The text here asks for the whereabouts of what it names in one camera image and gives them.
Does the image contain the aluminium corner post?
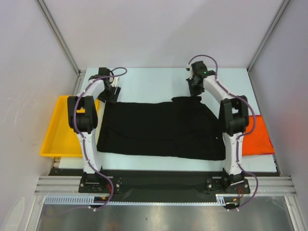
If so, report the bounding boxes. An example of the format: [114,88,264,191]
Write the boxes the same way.
[35,0,81,76]
[247,0,292,74]

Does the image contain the yellow plastic tray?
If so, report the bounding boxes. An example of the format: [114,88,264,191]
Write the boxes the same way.
[39,95,102,158]

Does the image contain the left aluminium corner post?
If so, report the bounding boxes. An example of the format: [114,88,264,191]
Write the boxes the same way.
[35,0,81,76]

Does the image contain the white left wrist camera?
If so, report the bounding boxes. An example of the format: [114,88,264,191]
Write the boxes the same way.
[109,77,119,88]

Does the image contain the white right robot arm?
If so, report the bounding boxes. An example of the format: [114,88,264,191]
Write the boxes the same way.
[186,61,249,193]

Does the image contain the black t-shirt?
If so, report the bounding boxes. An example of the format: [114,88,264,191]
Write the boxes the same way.
[97,96,226,161]

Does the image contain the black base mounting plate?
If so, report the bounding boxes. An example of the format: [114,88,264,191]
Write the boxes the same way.
[47,170,279,207]

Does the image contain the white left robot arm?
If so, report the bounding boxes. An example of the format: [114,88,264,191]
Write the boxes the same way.
[67,67,121,193]

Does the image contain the right aluminium corner post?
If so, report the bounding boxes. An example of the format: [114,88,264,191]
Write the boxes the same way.
[247,0,292,74]

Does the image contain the orange folded t-shirt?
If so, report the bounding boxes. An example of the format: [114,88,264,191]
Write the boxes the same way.
[240,115,275,156]

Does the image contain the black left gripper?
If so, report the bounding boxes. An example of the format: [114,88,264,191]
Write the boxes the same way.
[97,84,120,106]

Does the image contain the aluminium frame rail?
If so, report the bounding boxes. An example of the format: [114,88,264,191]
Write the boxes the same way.
[35,176,296,196]

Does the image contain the grey slotted cable duct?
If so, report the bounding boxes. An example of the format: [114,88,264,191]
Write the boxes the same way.
[45,194,238,206]

